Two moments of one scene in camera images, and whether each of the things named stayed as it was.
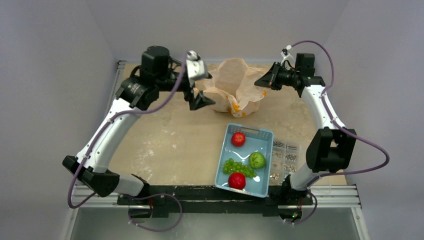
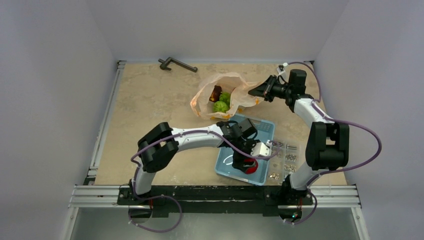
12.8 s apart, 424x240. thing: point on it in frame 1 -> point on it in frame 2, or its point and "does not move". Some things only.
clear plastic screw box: (286, 159) does not move
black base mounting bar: (208, 199) does not move
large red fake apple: (237, 180) -> (251, 170)
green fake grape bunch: (230, 166) -> (225, 96)
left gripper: (199, 101) -> (238, 161)
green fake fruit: (257, 160) -> (220, 106)
